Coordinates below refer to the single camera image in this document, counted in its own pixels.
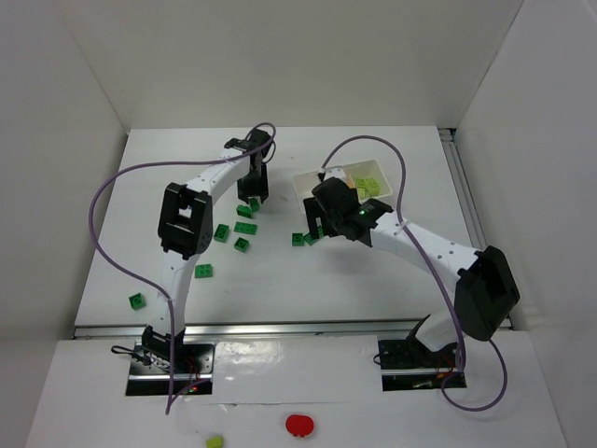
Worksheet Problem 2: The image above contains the green 2x3 lego brick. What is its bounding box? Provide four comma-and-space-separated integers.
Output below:
303, 226, 324, 245

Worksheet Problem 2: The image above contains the green lego brick top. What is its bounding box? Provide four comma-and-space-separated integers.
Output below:
236, 205, 253, 219

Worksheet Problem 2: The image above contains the pale green 2x3 lego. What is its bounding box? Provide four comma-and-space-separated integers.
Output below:
366, 177, 381, 197

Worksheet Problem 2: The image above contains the green curved lego brick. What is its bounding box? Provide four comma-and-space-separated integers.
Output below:
249, 198, 260, 213

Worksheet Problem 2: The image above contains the pale green 2x2 lego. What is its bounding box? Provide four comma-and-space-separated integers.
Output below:
353, 177, 368, 189

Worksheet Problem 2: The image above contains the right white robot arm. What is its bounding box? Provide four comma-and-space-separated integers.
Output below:
303, 177, 521, 370

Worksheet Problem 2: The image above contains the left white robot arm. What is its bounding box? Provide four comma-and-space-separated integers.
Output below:
142, 129, 274, 362

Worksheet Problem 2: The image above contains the green 2x4 flat lego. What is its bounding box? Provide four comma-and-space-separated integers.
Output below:
233, 221, 257, 235

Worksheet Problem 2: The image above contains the white divided plastic tray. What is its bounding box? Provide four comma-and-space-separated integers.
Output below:
292, 160, 394, 216

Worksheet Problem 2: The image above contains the small green upturned lego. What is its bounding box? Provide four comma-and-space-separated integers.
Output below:
234, 237, 250, 253

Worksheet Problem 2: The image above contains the green 2x2 lego front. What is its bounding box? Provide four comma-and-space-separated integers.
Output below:
194, 263, 214, 279

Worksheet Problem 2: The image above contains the green lego table edge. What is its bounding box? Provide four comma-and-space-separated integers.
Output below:
129, 293, 146, 311

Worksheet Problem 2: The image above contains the red round object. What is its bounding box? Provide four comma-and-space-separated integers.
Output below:
285, 414, 315, 438

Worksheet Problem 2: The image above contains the pale green lego foreground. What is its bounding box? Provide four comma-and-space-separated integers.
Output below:
205, 435, 224, 448

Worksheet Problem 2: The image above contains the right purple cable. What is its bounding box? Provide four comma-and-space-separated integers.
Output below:
319, 134, 509, 413

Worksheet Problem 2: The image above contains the purple cable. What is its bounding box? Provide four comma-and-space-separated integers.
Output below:
319, 134, 509, 413
89, 121, 277, 415

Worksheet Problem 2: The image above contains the aluminium front rail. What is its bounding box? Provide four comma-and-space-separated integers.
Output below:
73, 319, 419, 340

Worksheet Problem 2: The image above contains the aluminium rail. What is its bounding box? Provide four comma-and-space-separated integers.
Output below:
73, 319, 419, 340
437, 128, 486, 248

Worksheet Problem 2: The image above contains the aluminium right rail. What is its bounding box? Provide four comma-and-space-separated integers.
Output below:
437, 128, 486, 248

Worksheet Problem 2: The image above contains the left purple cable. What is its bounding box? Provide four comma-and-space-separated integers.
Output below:
89, 121, 277, 415

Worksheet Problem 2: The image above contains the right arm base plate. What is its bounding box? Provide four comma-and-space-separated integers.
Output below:
373, 339, 466, 392

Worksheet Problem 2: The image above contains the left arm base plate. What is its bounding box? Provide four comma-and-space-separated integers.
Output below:
125, 343, 215, 397

